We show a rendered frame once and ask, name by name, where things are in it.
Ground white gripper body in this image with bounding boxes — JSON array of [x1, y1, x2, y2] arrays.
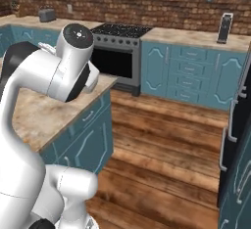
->
[[82, 61, 101, 94]]

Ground teal island drawer front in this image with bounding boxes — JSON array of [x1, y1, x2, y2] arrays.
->
[[67, 90, 113, 139]]

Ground black and grey range cooker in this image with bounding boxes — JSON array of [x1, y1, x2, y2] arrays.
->
[[89, 23, 154, 98]]

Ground teal island cupboard door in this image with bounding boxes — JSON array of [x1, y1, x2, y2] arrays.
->
[[39, 108, 115, 175]]

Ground grey toaster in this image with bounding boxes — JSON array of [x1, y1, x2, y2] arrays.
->
[[37, 8, 57, 23]]

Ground teal base cupboards with drawers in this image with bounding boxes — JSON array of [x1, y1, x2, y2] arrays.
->
[[139, 39, 248, 113]]

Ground dark small potted plant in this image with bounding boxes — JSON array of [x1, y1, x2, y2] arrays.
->
[[10, 0, 22, 18]]

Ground black and white upright appliance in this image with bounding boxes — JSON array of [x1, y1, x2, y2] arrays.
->
[[216, 12, 234, 45]]

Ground silver drawer handle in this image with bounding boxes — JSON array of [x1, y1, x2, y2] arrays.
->
[[81, 110, 95, 123]]

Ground black tall appliance, white handles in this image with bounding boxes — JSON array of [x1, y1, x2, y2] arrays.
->
[[217, 43, 251, 208]]

